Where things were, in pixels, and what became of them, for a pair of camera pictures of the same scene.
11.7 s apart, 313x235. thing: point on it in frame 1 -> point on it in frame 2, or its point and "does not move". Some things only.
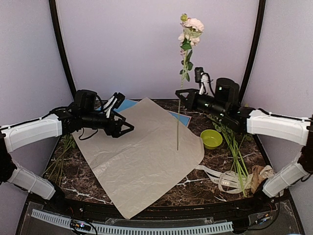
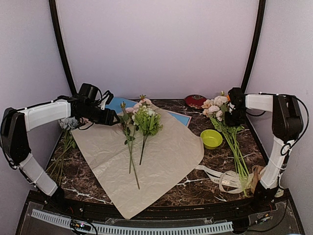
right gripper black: (191, 102) -> (230, 123)
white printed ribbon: (230, 181) does not move
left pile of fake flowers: (58, 164) does not move
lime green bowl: (211, 139) does not move
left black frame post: (55, 17) does not move
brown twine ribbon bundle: (257, 178) does not move
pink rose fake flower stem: (192, 29) -> (123, 106)
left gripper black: (115, 132) -> (107, 119)
